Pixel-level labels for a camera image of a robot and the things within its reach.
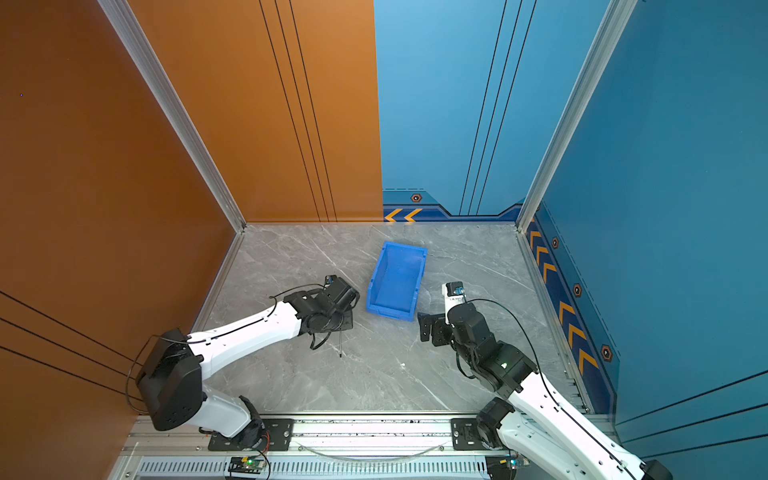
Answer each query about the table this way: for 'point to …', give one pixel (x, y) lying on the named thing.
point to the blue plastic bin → (395, 280)
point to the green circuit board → (246, 464)
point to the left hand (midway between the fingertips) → (348, 317)
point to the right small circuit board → (513, 463)
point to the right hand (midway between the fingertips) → (431, 314)
